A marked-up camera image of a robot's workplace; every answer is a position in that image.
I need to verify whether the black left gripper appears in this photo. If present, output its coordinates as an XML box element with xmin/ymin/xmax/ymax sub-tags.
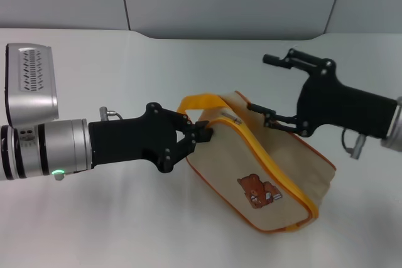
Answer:
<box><xmin>88</xmin><ymin>102</ymin><xmax>212</xmax><ymax>174</ymax></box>

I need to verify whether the left arm cable silver plug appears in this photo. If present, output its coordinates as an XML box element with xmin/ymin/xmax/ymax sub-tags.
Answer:
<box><xmin>99</xmin><ymin>106</ymin><xmax>124</xmax><ymax>122</ymax></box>

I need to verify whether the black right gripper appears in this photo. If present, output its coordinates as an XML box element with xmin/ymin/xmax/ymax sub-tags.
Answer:
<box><xmin>246</xmin><ymin>48</ymin><xmax>398</xmax><ymax>139</ymax></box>

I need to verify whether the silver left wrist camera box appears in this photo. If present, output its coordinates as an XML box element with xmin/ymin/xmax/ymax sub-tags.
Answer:
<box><xmin>4</xmin><ymin>43</ymin><xmax>60</xmax><ymax>126</ymax></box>

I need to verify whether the beige food bag yellow zipper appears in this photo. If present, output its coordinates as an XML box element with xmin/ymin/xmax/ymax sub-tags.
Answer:
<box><xmin>177</xmin><ymin>90</ymin><xmax>337</xmax><ymax>234</ymax></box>

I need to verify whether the silver zipper pull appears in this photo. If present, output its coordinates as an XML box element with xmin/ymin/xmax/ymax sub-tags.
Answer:
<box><xmin>220</xmin><ymin>111</ymin><xmax>243</xmax><ymax>125</ymax></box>

